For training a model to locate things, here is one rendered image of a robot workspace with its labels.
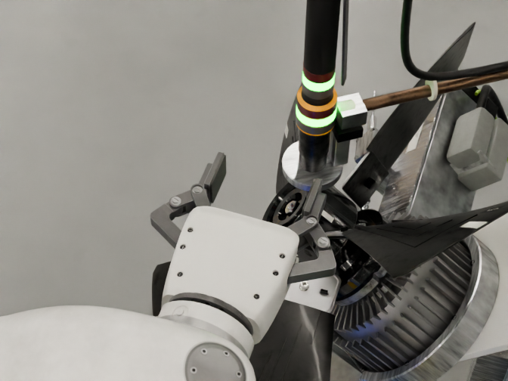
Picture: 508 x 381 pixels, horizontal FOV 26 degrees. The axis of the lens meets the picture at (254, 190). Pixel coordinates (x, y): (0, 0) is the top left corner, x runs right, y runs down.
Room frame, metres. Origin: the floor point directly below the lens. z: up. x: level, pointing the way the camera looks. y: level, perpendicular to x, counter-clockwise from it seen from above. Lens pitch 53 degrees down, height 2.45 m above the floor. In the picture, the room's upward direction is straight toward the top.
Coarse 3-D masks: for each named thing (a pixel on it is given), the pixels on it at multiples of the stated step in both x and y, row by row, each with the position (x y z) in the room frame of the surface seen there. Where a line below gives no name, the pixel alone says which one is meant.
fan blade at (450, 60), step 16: (464, 32) 1.03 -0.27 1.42; (448, 48) 1.01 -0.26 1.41; (464, 48) 1.11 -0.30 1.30; (432, 64) 1.01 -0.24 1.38; (448, 64) 1.07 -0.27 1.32; (400, 112) 0.98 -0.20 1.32; (416, 112) 1.02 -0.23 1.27; (384, 128) 0.96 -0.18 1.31; (400, 128) 0.99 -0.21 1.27; (416, 128) 1.03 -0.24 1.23; (384, 144) 0.97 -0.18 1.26; (400, 144) 1.00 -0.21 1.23; (384, 160) 0.97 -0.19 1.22
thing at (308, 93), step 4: (304, 88) 0.78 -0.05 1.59; (332, 88) 0.78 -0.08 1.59; (304, 92) 0.78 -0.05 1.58; (308, 92) 0.77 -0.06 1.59; (312, 92) 0.77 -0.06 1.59; (316, 92) 0.77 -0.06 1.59; (320, 92) 0.77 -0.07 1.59; (324, 92) 0.77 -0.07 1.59; (328, 92) 0.77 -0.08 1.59; (332, 92) 0.78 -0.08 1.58; (308, 96) 0.77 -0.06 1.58; (312, 96) 0.77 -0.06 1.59; (316, 96) 0.77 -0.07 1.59; (320, 96) 0.77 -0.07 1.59; (324, 96) 0.77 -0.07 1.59; (328, 96) 0.77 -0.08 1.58
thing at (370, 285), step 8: (376, 272) 0.81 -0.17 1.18; (384, 272) 0.81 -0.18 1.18; (368, 280) 0.80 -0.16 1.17; (376, 280) 0.80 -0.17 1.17; (360, 288) 0.80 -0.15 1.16; (368, 288) 0.79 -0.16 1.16; (344, 296) 0.80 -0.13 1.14; (352, 296) 0.79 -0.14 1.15; (360, 296) 0.79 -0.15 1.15; (336, 304) 0.80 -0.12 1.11; (344, 304) 0.79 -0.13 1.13
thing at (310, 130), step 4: (296, 116) 0.78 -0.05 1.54; (296, 120) 0.78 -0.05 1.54; (300, 124) 0.77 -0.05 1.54; (332, 124) 0.77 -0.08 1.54; (300, 128) 0.77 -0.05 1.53; (304, 128) 0.77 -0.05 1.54; (308, 128) 0.76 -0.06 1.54; (312, 128) 0.76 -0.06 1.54; (316, 128) 0.76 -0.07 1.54; (320, 128) 0.76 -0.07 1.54; (324, 128) 0.76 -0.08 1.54; (328, 128) 0.77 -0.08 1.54; (332, 128) 0.77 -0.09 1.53; (308, 132) 0.76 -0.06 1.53; (312, 132) 0.76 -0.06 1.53; (316, 132) 0.76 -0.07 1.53; (320, 132) 0.76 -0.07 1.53; (324, 132) 0.76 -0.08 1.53
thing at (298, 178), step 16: (352, 96) 0.81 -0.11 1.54; (352, 112) 0.79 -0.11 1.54; (336, 128) 0.78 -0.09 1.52; (352, 128) 0.78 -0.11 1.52; (336, 144) 0.78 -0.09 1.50; (288, 160) 0.79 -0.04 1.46; (336, 160) 0.78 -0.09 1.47; (288, 176) 0.76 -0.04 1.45; (304, 176) 0.76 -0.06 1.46; (320, 176) 0.76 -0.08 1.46; (336, 176) 0.76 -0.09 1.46
